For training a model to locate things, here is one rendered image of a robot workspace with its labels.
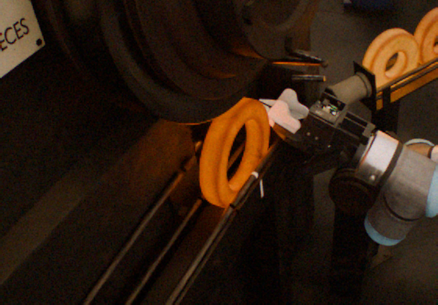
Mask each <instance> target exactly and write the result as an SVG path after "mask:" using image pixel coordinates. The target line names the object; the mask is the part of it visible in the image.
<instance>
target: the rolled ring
mask: <svg viewBox="0 0 438 305"><path fill-rule="evenodd" d="M244 124H245V125H246V147H245V151H244V154H243V157H242V161H241V163H240V165H239V169H238V170H237V171H236V173H235V175H234V177H233V178H232V179H231V180H230V182H229V183H228V179H227V165H228V156H229V153H230V150H231V147H232V143H233V142H234V139H235V136H236V135H237V133H238V132H239V129H240V127H241V126H242V125H244ZM269 134H270V124H269V117H268V114H267V110H266V108H265V106H264V104H263V103H262V102H260V101H258V100H256V99H250V98H246V97H243V98H242V99H241V100H240V101H239V102H238V103H237V104H235V105H234V106H233V107H232V108H231V109H230V110H228V111H227V112H226V113H223V114H222V115H220V116H219V117H216V118H214V120H213V121H212V123H211V125H210V128H209V130H208V133H207V135H206V139H205V142H204V145H203V150H202V154H201V159H200V165H199V182H200V187H201V190H202V192H203V195H204V197H205V198H206V199H207V200H208V201H209V202H210V203H212V204H215V205H218V206H221V207H224V208H227V206H229V203H230V202H231V201H232V199H233V198H234V197H235V195H236V193H237V192H238V191H239V190H240V188H241V187H242V186H243V185H244V183H245V182H246V180H247V179H248V178H249V176H250V175H251V173H252V172H253V171H254V169H255V168H256V167H257V165H258V163H259V162H260V161H261V160H262V158H263V157H264V155H265V154H266V153H267V149H268V143H269Z"/></svg>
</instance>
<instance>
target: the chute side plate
mask: <svg viewBox="0 0 438 305"><path fill-rule="evenodd" d="M286 165H287V166H288V175H289V173H290V172H291V165H290V151H289V143H286V142H285V141H284V142H283V143H282V145H281V147H280V148H279V150H278V151H277V152H276V154H275V155H274V156H273V158H272V159H271V161H270V162H269V164H268V165H267V166H266V167H265V169H264V171H263V172H262V174H261V175H260V176H259V178H258V179H257V181H256V182H255V183H254V185H253V186H252V187H251V189H250V190H249V191H248V193H247V194H246V196H245V198H244V199H243V200H242V202H241V203H240V204H239V205H238V207H237V208H236V212H237V213H236V212H234V213H233V214H232V216H231V218H230V220H229V222H228V223H227V224H226V225H225V227H224V229H223V231H222V232H221V233H220V235H219V236H218V238H217V239H216V241H215V242H214V244H213V245H212V247H211V249H210V250H209V251H208V253H207V255H206V256H205V259H204V260H203V262H202V263H201V264H200V266H199V267H198V269H197V270H196V273H195V274H194V275H193V276H192V278H191V280H190V282H189V283H188V285H187V286H186V287H185V289H184V291H183V292H182V293H181V295H180V297H179V298H178V300H177V302H176V303H175V304H174V305H206V303H207V301H208V300H209V298H210V297H211V295H212V293H213V291H214V290H215V289H216V287H217V284H218V283H219V282H220V280H221V279H222V277H223V276H224V274H225V272H226V271H227V269H228V268H229V266H230V264H231V263H232V261H233V260H234V259H235V256H236V255H237V253H238V251H239V250H240V249H241V247H242V244H243V242H244V240H245V239H246V237H247V236H248V235H249V233H250V232H251V231H252V229H253V227H254V225H255V224H256V223H257V221H258V220H259V218H260V217H261V215H262V214H263V213H264V211H265V210H266V209H267V208H268V206H269V204H270V203H271V201H272V200H273V198H274V188H273V185H274V183H275V182H276V181H277V179H278V177H279V176H280V174H281V173H282V172H283V170H284V168H285V166H286ZM261 180H262V185H263V193H264V195H263V197H262V196H261V189H260V181H261Z"/></svg>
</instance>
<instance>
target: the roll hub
mask: <svg viewBox="0 0 438 305"><path fill-rule="evenodd" d="M248 1H250V0H196V3H197V6H198V8H199V12H200V15H201V18H202V20H203V22H204V24H205V27H206V29H207V30H208V31H209V33H210V35H211V36H212V38H213V39H214V40H215V41H216V42H217V43H218V44H219V45H220V46H221V47H222V48H224V49H226V50H227V51H229V52H232V53H235V54H240V55H244V56H252V57H256V58H261V59H268V60H276V59H282V58H284V57H286V56H287V55H288V54H289V53H291V52H288V51H287V49H286V47H285V43H286V37H287V36H288V34H289V33H290V32H295V33H296V34H297V37H298V38H299V40H298V44H297V46H298V45H299V43H300V42H301V41H302V40H303V37H304V36H305V34H306V33H307V31H308V29H309V27H311V22H312V20H313V19H314V17H315V13H316V11H317V9H318V6H319V1H320V0H254V1H257V4H258V5H259V7H260V15H259V19H258V20H257V21H256V22H255V23H254V24H253V25H246V22H245V21H244V19H243V18H242V13H243V7H244V5H245V4H246V3H247V2H248Z"/></svg>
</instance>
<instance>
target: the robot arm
mask: <svg viewBox="0 0 438 305"><path fill-rule="evenodd" d="M328 96H329V97H330V98H332V99H335V100H336V101H338V102H341V103H340V105H339V108H337V107H335V106H333V105H331V104H330V103H329V102H330V101H329V100H327V97H328ZM258 101H260V102H262V103H263V104H264V106H265V108H266V110H267V114H268V117H269V124H270V125H271V126H272V127H273V130H274V131H275V132H276V133H277V134H278V135H279V136H280V137H281V138H282V140H284V141H285V142H286V143H289V144H290V145H293V146H295V147H297V148H299V149H301V150H302V151H305V150H306V151H308V152H311V153H310V154H308V155H306V156H305V157H304V159H303V161H302V164H301V166H300V168H299V170H300V171H301V172H302V173H303V175H304V176H305V177H306V178H311V177H312V176H315V175H317V174H320V173H323V172H326V171H328V170H331V169H333V168H336V167H339V166H341V165H344V164H346V163H349V162H350V160H351V158H352V160H351V163H350V165H349V167H351V168H353V169H355V168H357V171H356V173H355V176H356V177H357V178H360V179H362V180H363V181H366V182H367V183H369V184H370V185H373V186H374V187H376V188H378V189H379V190H380V192H379V195H378V198H377V200H376V201H375V203H374V204H373V206H372V208H371V209H369V210H368V212H367V214H366V217H365V219H364V226H365V228H366V230H367V231H366V232H367V233H368V234H369V235H370V237H371V238H372V239H373V240H375V241H376V242H377V243H378V244H383V245H385V246H389V245H395V244H397V243H398V242H399V241H401V240H402V239H404V238H405V237H406V235H407V234H408V232H409V231H410V230H411V229H412V228H413V227H414V226H415V224H416V223H417V222H418V221H419V220H420V218H421V217H422V216H423V215H424V214H425V216H426V217H434V216H436V215H437V213H438V145H434V144H432V143H431V142H428V141H426V140H423V139H413V140H410V141H409V142H406V143H405V145H403V144H401V143H400V142H398V141H397V140H396V139H394V138H391V137H390V136H389V135H387V134H383V133H382V132H381V131H377V132H376V133H375V136H373V134H372V132H373V131H374V129H375V125H374V124H371V123H369V122H367V121H366V120H364V119H362V118H360V117H359V116H357V115H355V114H353V113H351V112H350V111H348V110H346V109H347V107H348V105H349V104H348V103H346V102H344V101H342V100H341V99H338V98H336V97H335V96H333V95H330V94H329V93H328V92H326V91H323V92H322V93H321V97H320V99H319V101H318V100H317V101H316V103H315V104H314V105H313V106H312V107H311V109H308V108H307V107H305V106H302V105H300V104H299V103H298V102H297V99H296V93H295V92H294V91H293V90H291V89H286V90H285V91H284V92H283V93H282V95H281V96H280V97H279V99H278V100H277V101H274V100H269V99H259V100H258ZM300 125H301V126H300ZM299 128H302V130H301V131H298V130H299Z"/></svg>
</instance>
